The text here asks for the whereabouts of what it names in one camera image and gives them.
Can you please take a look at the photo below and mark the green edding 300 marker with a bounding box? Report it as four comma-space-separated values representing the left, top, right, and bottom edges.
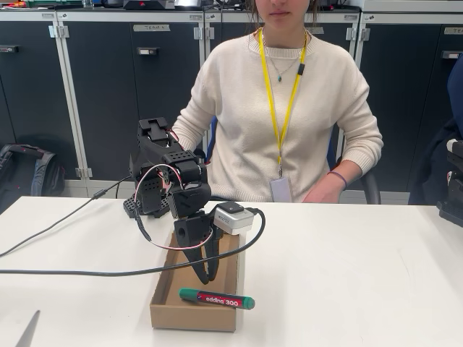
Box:
179, 288, 256, 312

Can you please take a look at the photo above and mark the person's left forearm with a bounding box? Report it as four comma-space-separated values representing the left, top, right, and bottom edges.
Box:
327, 137, 384, 192

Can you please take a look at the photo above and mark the person's right forearm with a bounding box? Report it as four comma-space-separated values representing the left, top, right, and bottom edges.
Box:
171, 119, 198, 151

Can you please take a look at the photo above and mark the person in cream sweater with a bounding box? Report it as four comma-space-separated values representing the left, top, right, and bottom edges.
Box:
171, 0, 384, 203

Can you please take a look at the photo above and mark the person in dark blue clothes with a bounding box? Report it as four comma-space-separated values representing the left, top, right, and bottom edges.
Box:
408, 53, 463, 205

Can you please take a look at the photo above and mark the person's left hand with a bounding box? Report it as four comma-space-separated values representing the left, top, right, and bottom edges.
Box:
302, 179, 345, 205

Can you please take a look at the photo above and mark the brown cardboard box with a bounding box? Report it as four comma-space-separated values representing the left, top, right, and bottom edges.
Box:
150, 231, 247, 333

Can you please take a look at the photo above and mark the white ID badge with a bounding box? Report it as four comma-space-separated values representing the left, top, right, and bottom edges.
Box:
269, 176, 293, 203

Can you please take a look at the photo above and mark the purple wristband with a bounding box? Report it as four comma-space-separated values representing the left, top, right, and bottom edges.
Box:
327, 171, 349, 191

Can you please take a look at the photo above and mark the blue chair with black armrests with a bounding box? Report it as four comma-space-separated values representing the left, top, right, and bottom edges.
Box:
197, 115, 383, 205

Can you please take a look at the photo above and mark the dark grey backpack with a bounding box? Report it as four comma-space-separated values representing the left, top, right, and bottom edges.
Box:
0, 143, 67, 214

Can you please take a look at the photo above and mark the grey flat strip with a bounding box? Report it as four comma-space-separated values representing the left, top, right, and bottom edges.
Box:
14, 309, 41, 347

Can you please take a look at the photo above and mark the black device with red logo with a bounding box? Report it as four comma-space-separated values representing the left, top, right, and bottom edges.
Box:
122, 0, 176, 11

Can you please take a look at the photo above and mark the green box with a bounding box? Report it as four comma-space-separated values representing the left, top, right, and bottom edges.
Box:
28, 0, 84, 9

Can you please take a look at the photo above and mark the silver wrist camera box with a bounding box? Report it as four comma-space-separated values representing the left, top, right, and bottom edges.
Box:
212, 202, 254, 236

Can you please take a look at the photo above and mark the white red servo wire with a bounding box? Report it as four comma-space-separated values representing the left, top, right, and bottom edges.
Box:
133, 164, 214, 251

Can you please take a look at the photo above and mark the thick black camera cable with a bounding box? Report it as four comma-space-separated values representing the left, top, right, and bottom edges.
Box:
0, 207, 267, 278

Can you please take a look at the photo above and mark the thin grey power cable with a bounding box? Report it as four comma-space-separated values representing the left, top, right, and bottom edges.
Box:
0, 175, 135, 258

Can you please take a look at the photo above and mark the yellow lanyard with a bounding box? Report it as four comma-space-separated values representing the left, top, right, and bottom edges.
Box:
258, 27, 309, 179

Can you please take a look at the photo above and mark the thin necklace with pendant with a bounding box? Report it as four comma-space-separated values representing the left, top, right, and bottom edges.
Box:
262, 28, 308, 82

